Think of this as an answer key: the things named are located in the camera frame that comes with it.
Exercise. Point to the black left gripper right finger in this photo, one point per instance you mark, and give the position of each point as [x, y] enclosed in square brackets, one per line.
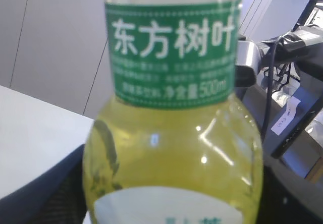
[286, 197]

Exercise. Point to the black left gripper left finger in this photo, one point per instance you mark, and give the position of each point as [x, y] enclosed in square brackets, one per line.
[54, 197]

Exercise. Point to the yellow tea bottle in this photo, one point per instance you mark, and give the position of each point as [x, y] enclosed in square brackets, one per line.
[174, 144]

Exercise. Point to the grey metal stand equipment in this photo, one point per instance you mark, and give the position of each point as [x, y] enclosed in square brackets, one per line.
[280, 79]

